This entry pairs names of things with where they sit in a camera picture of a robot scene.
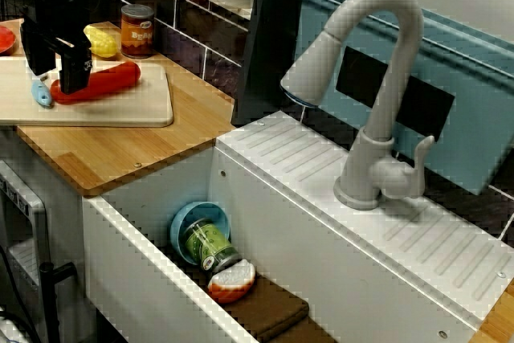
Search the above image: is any white toy sink unit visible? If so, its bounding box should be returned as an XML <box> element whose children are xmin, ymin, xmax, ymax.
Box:
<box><xmin>82</xmin><ymin>109</ymin><xmax>514</xmax><ymax>343</ymax></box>

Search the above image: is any blue bowl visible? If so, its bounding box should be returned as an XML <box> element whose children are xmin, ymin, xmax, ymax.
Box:
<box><xmin>169</xmin><ymin>201</ymin><xmax>232</xmax><ymax>266</ymax></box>

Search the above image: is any green labelled can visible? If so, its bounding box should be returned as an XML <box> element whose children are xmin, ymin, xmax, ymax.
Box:
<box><xmin>183</xmin><ymin>218</ymin><xmax>243</xmax><ymax>274</ymax></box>

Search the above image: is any wooden stove countertop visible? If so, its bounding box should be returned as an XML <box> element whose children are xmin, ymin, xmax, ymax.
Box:
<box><xmin>477</xmin><ymin>278</ymin><xmax>514</xmax><ymax>343</ymax></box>

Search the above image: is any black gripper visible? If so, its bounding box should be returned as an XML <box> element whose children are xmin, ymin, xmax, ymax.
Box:
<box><xmin>19</xmin><ymin>0</ymin><xmax>94</xmax><ymax>95</ymax></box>

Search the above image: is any light wooden cutting board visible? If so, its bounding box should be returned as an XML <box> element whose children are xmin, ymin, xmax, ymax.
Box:
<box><xmin>0</xmin><ymin>55</ymin><xmax>174</xmax><ymax>128</ymax></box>

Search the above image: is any grey toy faucet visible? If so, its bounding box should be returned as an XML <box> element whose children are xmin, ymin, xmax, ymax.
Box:
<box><xmin>279</xmin><ymin>0</ymin><xmax>437</xmax><ymax>211</ymax></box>

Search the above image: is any black cabinet handle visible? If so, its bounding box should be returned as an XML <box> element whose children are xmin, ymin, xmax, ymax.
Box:
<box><xmin>38</xmin><ymin>261</ymin><xmax>77</xmax><ymax>343</ymax></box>

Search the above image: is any brown folded cloth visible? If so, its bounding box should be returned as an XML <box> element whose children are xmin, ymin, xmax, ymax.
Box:
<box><xmin>224</xmin><ymin>274</ymin><xmax>338</xmax><ymax>343</ymax></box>

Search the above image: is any orange bean can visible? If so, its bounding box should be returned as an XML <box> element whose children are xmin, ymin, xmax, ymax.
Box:
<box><xmin>120</xmin><ymin>3</ymin><xmax>156</xmax><ymax>59</ymax></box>

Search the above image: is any blue-handled toy knife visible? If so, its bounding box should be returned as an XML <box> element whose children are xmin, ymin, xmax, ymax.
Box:
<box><xmin>31</xmin><ymin>80</ymin><xmax>55</xmax><ymax>109</ymax></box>

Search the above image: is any red toy sausage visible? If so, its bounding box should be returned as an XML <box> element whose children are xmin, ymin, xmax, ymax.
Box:
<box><xmin>50</xmin><ymin>60</ymin><xmax>141</xmax><ymax>106</ymax></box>

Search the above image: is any black upright post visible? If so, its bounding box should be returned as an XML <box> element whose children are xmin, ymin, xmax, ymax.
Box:
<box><xmin>231</xmin><ymin>0</ymin><xmax>320</xmax><ymax>127</ymax></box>

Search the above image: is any red plate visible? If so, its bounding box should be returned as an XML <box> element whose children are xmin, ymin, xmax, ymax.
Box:
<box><xmin>0</xmin><ymin>25</ymin><xmax>18</xmax><ymax>55</ymax></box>

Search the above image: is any yellow toy corn cob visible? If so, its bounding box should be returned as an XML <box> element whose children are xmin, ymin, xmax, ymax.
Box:
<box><xmin>83</xmin><ymin>24</ymin><xmax>118</xmax><ymax>58</ymax></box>

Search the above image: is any teal plastic bin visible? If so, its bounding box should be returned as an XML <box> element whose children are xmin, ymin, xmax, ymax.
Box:
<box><xmin>295</xmin><ymin>0</ymin><xmax>514</xmax><ymax>196</ymax></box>

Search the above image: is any grey toy appliance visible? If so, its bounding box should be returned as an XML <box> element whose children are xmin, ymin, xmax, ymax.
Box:
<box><xmin>0</xmin><ymin>160</ymin><xmax>51</xmax><ymax>320</ymax></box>

